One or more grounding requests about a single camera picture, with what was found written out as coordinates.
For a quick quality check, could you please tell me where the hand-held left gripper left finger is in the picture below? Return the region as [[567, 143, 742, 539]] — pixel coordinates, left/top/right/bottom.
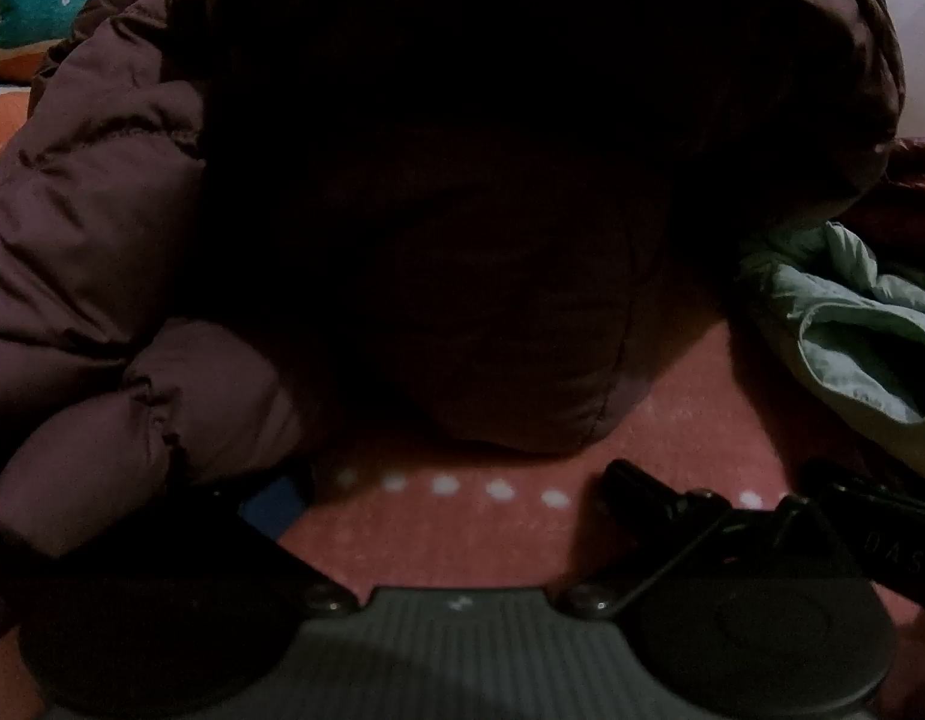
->
[[238, 463, 360, 617]]

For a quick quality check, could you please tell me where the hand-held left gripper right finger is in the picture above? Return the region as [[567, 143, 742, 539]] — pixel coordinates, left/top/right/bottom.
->
[[563, 457, 863, 617]]

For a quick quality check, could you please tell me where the dark purple down jacket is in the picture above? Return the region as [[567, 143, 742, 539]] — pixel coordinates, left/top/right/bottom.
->
[[0, 0, 908, 650]]

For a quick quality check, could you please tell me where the pink bed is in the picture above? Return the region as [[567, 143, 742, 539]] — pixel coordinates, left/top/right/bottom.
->
[[0, 319, 925, 720]]

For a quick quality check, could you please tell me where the light teal garment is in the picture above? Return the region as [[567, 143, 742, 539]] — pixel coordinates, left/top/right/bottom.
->
[[736, 221, 925, 451]]

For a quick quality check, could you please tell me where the maroon cloth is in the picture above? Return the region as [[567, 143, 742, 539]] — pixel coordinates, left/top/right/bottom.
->
[[845, 136, 925, 293]]

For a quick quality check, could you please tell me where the teal and orange quilt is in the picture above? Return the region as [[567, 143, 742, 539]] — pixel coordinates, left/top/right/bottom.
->
[[0, 0, 107, 188]]

